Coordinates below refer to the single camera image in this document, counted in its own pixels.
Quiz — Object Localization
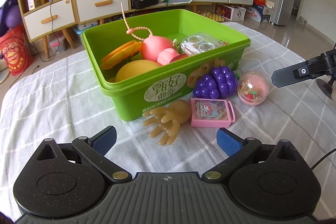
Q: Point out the orange plastic ring lid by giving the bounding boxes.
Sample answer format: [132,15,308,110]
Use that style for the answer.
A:
[100,40,142,70]

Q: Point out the pink capsule toy ball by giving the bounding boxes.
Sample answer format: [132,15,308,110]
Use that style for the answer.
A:
[238,71,269,106]

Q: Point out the clear plastic blister pack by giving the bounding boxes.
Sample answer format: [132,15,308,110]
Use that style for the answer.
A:
[180,32,228,56]

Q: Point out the beige rubber hand toy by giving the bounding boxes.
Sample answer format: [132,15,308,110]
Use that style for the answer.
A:
[142,100,192,145]

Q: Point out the pink cartoon card case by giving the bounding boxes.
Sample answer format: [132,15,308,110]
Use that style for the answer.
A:
[191,98,236,128]

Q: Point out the red cartoon bucket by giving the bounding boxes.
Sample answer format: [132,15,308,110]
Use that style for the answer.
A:
[1,25,33,76]

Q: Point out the grey checked tablecloth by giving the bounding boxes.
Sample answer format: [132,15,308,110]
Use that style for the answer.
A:
[0,21,336,222]

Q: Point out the purple plush toy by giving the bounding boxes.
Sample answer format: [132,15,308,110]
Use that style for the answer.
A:
[0,0,22,36]

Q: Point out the green plastic storage box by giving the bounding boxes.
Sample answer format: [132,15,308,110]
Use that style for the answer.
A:
[82,9,251,121]

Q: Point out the pink toy with beaded strap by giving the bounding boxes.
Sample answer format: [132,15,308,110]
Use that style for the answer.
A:
[121,3,188,65]

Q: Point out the yellow toy fruit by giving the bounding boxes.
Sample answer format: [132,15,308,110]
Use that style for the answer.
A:
[115,60,160,82]

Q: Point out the purple toy grapes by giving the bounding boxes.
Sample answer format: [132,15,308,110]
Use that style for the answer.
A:
[193,66,238,100]

